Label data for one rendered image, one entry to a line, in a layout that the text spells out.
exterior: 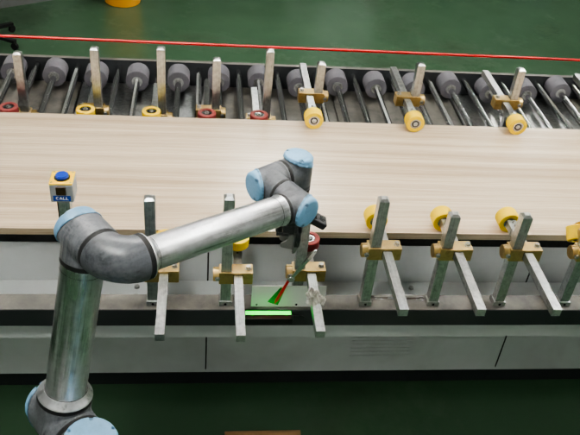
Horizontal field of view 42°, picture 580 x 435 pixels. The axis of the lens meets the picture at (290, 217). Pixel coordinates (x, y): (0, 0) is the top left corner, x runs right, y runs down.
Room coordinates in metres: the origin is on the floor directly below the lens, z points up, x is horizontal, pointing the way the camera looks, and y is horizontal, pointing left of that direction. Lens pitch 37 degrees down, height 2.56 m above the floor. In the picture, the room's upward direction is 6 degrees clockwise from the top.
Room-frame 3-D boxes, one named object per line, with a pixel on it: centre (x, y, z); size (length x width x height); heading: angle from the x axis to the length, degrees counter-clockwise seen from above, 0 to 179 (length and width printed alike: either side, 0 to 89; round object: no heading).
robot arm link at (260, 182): (1.80, 0.07, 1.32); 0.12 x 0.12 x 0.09; 44
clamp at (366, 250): (2.01, -0.32, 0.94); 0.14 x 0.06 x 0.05; 98
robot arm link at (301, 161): (1.88, -0.01, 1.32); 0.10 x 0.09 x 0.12; 134
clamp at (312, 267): (1.98, -0.07, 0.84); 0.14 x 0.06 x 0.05; 98
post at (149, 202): (1.90, 0.44, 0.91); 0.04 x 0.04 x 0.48; 8
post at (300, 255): (1.97, -0.05, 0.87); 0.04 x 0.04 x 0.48; 8
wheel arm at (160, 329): (1.82, 0.39, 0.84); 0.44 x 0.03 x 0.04; 8
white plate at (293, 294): (1.94, -0.02, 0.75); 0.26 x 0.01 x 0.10; 98
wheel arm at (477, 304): (2.00, -0.59, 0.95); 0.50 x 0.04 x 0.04; 8
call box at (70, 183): (1.86, 0.70, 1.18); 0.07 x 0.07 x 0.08; 8
